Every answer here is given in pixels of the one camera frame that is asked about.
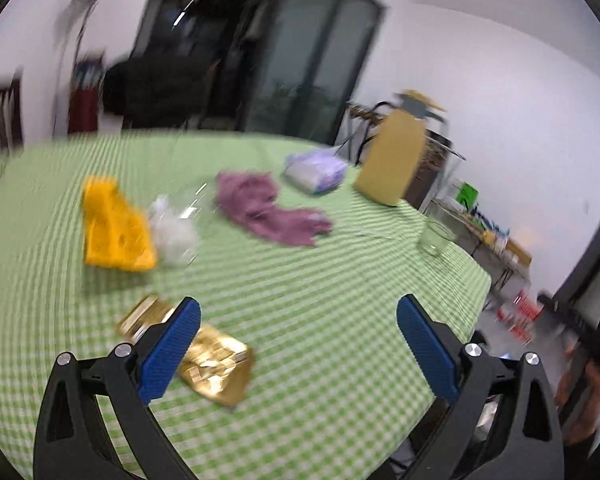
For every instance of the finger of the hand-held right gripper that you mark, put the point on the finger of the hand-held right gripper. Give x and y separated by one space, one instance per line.
565 312

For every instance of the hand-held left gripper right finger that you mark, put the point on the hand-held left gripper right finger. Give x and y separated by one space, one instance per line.
425 345

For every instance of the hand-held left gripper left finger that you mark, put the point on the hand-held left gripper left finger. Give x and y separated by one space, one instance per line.
172 340

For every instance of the gold snack packet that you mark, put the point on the gold snack packet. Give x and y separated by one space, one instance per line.
215 360

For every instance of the person's right hand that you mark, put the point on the person's right hand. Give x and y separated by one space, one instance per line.
596 395

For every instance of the red plastic basket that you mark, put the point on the red plastic basket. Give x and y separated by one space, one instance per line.
522 310

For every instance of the folding side table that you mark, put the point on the folding side table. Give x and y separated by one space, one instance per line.
510 250

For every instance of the crumpled clear plastic bag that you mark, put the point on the crumpled clear plastic bag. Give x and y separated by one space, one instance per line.
175 235

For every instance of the clear drinking glass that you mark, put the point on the clear drinking glass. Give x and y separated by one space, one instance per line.
435 240

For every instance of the yellow snack bag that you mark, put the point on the yellow snack bag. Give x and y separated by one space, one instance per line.
115 230

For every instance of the green checked tablecloth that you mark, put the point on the green checked tablecloth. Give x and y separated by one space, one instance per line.
305 285

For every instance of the green box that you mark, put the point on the green box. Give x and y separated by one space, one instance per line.
467 192

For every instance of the brown wooden cabinet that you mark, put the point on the brown wooden cabinet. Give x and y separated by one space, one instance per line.
425 185

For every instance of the purple cloth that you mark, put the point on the purple cloth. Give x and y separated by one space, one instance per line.
260 205

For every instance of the yellow thermos jug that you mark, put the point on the yellow thermos jug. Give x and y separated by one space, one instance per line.
390 165

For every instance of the purple tissue pack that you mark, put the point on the purple tissue pack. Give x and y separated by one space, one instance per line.
315 172

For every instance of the metal clothes rack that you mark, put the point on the metal clothes rack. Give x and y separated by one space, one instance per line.
365 115

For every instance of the black jacket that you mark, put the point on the black jacket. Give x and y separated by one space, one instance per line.
155 90

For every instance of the red hanging cloth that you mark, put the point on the red hanging cloth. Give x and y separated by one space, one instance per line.
82 105

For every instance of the dark wooden chair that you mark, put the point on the dark wooden chair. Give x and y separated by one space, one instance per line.
2 115

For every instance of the black framed sliding door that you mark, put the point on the black framed sliding door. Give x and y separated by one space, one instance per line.
305 60

